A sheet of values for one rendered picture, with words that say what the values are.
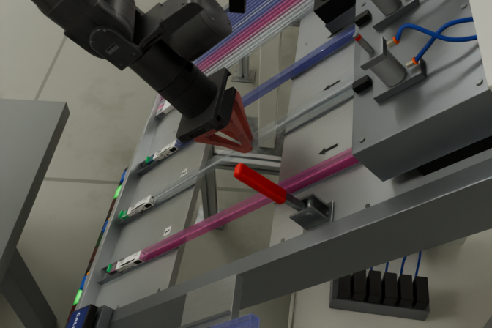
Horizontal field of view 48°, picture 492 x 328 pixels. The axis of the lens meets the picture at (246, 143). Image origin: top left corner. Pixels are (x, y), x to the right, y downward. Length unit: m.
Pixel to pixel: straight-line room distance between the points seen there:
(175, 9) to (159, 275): 0.35
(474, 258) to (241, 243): 0.86
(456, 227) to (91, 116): 1.83
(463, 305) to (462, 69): 0.63
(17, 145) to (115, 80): 1.08
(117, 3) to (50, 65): 1.86
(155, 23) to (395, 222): 0.34
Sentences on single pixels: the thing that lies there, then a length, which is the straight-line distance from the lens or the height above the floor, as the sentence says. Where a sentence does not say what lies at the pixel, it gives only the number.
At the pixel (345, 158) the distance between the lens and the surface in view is 0.59.
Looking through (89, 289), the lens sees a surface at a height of 0.73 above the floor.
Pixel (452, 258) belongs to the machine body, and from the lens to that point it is 1.10.
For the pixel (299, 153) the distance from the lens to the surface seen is 0.68.
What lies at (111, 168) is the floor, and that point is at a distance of 2.02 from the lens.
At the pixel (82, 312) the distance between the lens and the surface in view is 0.81.
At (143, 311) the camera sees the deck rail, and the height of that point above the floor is 0.84.
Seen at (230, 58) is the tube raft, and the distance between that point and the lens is 1.00.
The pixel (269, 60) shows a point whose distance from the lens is 1.73.
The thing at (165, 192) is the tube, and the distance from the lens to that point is 0.87.
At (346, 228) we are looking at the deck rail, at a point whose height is 1.07.
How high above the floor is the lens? 1.51
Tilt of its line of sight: 48 degrees down
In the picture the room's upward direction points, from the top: straight up
